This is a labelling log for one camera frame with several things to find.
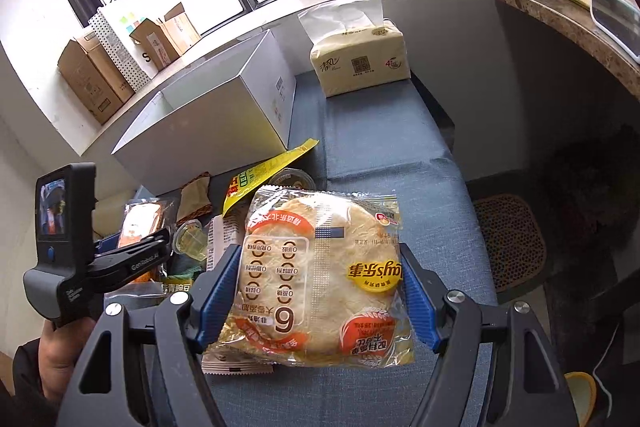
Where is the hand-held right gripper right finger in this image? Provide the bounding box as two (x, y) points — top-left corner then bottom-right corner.
(399, 244), (579, 427)

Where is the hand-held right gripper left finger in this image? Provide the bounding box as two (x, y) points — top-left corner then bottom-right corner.
(57, 245), (245, 427)

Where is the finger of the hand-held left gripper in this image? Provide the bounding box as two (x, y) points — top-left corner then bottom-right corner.
(90, 228), (172, 294)

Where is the round rice cracker packet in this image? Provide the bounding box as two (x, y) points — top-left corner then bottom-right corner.
(206, 186), (417, 369)

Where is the person's left forearm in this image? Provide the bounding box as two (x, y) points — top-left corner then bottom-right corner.
(0, 341), (59, 427)

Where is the person's left hand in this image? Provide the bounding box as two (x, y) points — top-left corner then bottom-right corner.
(38, 313), (102, 402)

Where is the orange clear snack packet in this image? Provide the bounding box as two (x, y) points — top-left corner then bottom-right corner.
(116, 199), (177, 284)

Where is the green label snack packet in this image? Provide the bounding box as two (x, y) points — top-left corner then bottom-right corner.
(161, 273), (202, 297)

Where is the white snack packet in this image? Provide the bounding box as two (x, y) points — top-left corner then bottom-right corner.
(201, 214), (277, 376)

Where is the small clear jelly cup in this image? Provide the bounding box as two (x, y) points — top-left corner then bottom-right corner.
(172, 219), (209, 261)

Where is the small brown snack packet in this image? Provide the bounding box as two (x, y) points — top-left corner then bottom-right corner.
(176, 171), (213, 224)

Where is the brown honeycomb floor mat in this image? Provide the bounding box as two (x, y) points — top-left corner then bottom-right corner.
(472, 193), (549, 294)

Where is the yellow snack packet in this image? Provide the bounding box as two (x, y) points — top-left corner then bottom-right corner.
(222, 137), (321, 216)

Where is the white open cardboard box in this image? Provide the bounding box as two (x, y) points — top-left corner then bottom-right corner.
(110, 29), (298, 198)

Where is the blue tablecloth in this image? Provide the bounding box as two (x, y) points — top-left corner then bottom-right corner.
(135, 69), (501, 427)

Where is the large brown cardboard box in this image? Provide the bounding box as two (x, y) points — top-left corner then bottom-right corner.
(57, 39), (124, 126)

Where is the yellow bowl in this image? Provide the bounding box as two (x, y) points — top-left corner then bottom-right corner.
(564, 371), (599, 427)

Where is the dark fluffy animal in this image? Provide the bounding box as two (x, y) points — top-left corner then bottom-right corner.
(539, 123), (640, 260)

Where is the slim brown cardboard box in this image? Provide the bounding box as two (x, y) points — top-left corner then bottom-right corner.
(74, 26), (136, 104)

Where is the dotted white paper bag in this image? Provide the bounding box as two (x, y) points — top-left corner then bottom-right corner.
(88, 0), (162, 94)

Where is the open brown cardboard box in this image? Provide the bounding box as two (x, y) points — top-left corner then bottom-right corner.
(129, 2), (202, 71)

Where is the yellow tissue pack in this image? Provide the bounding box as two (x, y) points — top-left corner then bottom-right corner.
(298, 0), (412, 98)

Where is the marble counter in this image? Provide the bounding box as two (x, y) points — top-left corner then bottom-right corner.
(494, 0), (640, 100)

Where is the white framed device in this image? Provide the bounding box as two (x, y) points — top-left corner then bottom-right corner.
(589, 0), (640, 60)

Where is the white cable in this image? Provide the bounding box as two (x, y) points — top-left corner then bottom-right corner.
(591, 341), (622, 427)

